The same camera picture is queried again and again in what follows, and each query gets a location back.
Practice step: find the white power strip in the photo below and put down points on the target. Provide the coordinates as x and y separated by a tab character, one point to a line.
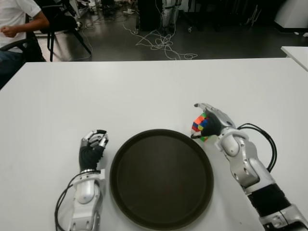
128	11

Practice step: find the person in white shirt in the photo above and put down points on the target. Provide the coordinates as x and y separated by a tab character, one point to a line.
14	14

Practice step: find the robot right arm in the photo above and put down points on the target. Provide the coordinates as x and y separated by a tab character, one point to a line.
243	149

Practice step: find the white side table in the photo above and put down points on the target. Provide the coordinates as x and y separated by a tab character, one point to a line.
298	54

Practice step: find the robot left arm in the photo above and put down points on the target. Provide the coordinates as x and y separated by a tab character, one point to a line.
84	190

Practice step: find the multicoloured Rubik's cube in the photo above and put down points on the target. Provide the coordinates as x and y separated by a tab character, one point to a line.
198	120

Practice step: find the black office chair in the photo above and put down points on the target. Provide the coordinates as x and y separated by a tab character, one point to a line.
33	48
60	21

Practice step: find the white cabinet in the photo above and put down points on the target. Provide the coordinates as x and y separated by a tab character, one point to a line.
293	14

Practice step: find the dark round plate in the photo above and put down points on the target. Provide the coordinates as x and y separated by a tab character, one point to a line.
156	192

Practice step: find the black cabinet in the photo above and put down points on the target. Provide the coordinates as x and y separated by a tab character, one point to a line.
149	14

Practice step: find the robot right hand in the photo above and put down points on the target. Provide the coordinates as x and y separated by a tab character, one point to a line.
215	125

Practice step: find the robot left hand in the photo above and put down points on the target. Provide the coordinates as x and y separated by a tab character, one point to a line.
90	154

